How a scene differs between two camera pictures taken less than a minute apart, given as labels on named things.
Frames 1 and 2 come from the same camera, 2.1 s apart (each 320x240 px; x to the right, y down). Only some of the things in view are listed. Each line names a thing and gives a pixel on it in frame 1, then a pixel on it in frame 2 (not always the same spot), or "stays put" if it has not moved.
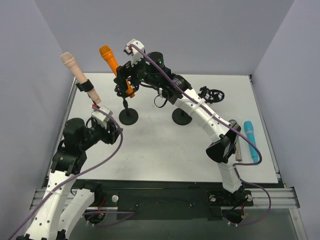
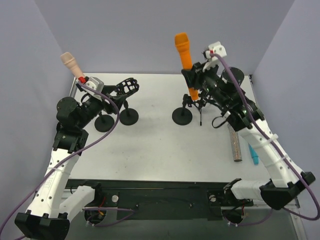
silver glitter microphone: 238,147 stays put
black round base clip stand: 181,117 stays put
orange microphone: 107,52 to 182,43
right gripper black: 122,73 to 193,78
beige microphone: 69,60 stays put
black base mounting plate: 176,201 stays put
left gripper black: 111,132 to 113,100
